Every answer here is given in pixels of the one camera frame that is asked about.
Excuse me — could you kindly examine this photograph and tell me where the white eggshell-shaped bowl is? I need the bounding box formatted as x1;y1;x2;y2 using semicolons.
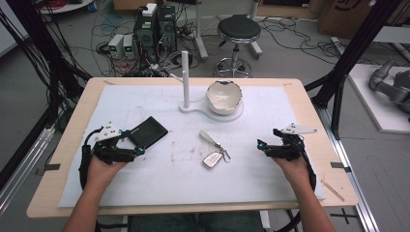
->
205;79;244;116

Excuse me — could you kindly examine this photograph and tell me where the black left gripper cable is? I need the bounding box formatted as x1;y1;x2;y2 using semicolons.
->
77;127;104;190

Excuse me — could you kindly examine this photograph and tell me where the white platform board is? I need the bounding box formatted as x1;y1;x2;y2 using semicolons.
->
347;63;410;135

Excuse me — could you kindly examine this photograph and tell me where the black metal frame post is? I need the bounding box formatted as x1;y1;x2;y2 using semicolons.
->
304;0;400;141
0;0;93;191

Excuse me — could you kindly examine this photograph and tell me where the white box device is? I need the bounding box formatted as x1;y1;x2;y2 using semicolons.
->
141;2;159;18

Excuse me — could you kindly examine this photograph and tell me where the black computer tower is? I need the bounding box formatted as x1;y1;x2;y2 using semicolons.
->
132;13;160;65
157;5;178;53

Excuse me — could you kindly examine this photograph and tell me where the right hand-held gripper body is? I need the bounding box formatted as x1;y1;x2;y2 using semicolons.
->
273;122;318;162

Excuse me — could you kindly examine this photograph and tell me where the silver car key with strap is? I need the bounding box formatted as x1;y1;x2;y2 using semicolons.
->
198;130;232;170

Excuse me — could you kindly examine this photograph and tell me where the grey power supply unit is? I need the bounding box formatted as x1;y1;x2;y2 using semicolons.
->
107;33;126;60
122;34;136;60

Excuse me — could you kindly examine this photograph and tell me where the thin wooden stick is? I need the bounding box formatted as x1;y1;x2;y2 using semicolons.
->
320;179;346;203

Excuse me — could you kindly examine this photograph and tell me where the black tape strip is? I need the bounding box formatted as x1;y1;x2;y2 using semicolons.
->
34;162;62;177
330;161;353;174

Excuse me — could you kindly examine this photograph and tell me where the cardboard box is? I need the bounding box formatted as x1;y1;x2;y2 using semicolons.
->
316;0;376;41

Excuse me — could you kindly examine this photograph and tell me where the black round stool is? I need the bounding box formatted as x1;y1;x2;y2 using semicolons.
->
214;14;263;79

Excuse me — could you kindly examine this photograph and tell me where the white stand with post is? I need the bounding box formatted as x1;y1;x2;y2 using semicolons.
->
178;50;245;124

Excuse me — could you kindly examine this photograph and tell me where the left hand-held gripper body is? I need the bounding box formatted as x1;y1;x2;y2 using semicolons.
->
91;121;137;165

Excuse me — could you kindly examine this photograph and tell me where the person's right hand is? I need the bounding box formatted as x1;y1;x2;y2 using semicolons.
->
272;156;313;191

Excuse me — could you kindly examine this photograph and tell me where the white metal table leg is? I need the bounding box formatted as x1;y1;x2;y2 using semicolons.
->
192;0;210;63

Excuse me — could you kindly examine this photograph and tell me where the black wallet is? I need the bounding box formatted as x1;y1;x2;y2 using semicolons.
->
128;116;169;150

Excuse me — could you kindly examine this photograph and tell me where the black tape cross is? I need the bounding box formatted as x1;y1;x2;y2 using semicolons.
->
329;207;360;225

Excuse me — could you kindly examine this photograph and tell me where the aluminium rail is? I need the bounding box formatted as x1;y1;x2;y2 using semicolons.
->
316;105;382;232
0;126;56;217

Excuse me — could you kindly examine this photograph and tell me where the person's left hand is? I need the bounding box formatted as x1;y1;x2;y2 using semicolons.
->
86;156;128;191

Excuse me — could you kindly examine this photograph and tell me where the white foam mat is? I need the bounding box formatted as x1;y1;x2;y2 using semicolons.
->
57;84;327;209

